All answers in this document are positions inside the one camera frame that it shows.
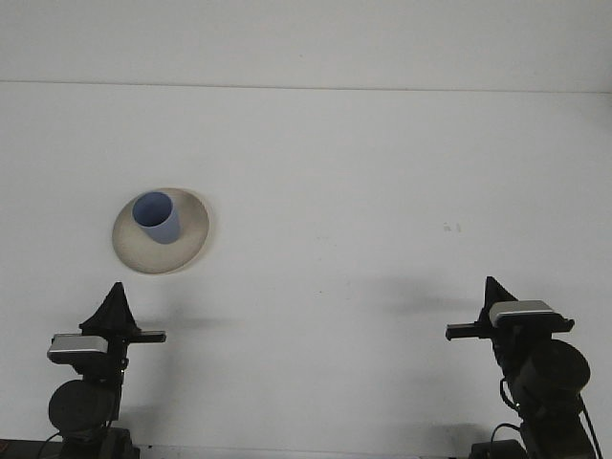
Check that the pale blue cup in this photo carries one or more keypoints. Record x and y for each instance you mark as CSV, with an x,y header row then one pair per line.
x,y
162,232

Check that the pale round plate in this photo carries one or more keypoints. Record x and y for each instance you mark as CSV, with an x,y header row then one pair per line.
x,y
158,258

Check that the dark robot platform edge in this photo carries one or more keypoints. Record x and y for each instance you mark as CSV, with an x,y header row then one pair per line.
x,y
24,449

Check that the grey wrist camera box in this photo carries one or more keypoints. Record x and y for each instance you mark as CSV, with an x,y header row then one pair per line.
x,y
76,347
521,313

